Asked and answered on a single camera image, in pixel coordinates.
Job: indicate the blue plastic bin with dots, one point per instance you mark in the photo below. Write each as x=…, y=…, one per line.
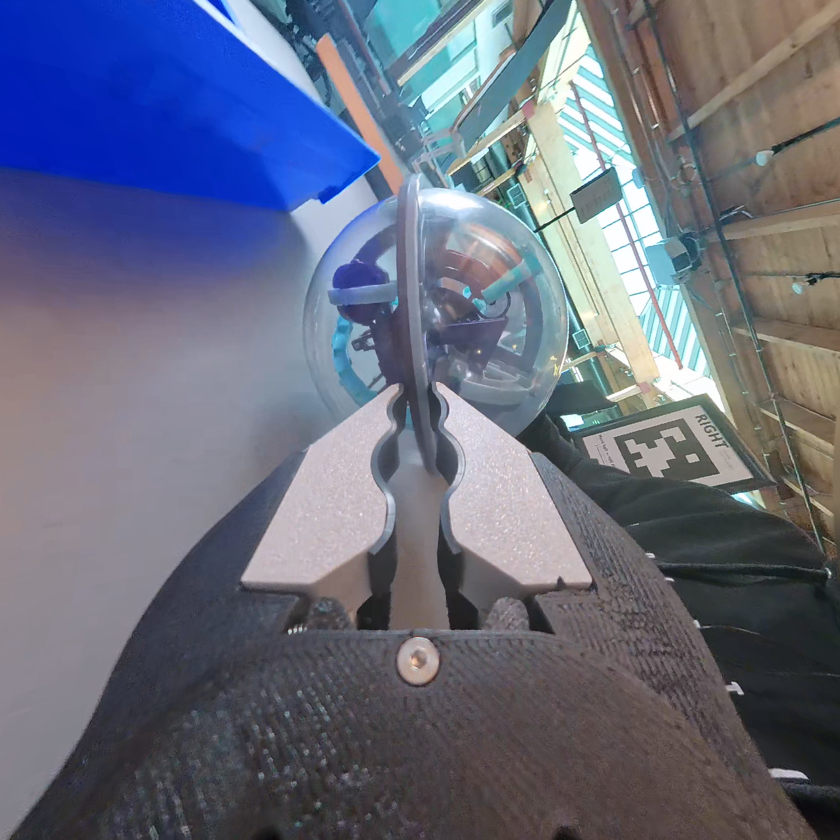
x=158, y=92

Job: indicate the black-framed marker sign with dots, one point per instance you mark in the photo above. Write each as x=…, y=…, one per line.
x=670, y=446

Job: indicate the long pale desk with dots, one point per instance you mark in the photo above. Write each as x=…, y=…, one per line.
x=361, y=112

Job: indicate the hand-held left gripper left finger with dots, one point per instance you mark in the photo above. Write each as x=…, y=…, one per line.
x=322, y=525

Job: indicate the black sign stand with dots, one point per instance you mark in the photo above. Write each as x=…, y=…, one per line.
x=593, y=194

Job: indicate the black backpack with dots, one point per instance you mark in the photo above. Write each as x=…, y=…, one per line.
x=761, y=670

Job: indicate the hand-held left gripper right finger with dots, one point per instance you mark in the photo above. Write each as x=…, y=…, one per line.
x=519, y=525

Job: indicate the clear plastic maze ball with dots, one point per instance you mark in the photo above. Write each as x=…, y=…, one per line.
x=486, y=328

